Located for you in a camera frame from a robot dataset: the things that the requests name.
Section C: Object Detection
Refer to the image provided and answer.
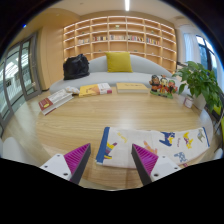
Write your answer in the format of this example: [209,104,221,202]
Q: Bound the grey curved sofa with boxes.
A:
[49,54,183,95]

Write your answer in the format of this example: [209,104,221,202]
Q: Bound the red and white book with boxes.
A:
[37,88,74,116]

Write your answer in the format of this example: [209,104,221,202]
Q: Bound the flat yellow book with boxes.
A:
[115,82,150,94]

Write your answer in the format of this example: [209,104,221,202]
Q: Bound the colourful figurine group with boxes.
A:
[148,74,179,100]

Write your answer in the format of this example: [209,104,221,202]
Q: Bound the lit wooden shelf unit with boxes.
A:
[62,15,178,74]

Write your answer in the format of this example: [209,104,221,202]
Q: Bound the white sheer curtain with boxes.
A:
[181,32,202,65]

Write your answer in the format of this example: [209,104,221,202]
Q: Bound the green potted plant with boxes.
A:
[173,60,224,113]

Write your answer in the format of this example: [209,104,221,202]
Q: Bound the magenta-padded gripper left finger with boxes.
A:
[39,143,92,185]

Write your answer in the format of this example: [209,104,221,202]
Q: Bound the white crumpled tissue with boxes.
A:
[65,86,81,95]

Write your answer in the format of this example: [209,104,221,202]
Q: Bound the grey-framed glass door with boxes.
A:
[0,32,43,134]

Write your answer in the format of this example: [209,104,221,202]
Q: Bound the yellow and white book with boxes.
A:
[78,82,113,98]

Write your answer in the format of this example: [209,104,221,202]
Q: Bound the yellow cushion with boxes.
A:
[105,51,134,74]

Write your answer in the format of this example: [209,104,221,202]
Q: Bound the white cartoon-print towel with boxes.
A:
[95,126,212,169]

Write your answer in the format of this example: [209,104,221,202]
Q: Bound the black bag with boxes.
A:
[62,53,91,81]

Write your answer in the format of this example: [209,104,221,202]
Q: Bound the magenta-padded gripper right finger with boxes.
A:
[130,143,183,187]

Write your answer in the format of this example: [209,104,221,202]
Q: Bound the small white card holder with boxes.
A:
[183,96,195,109]

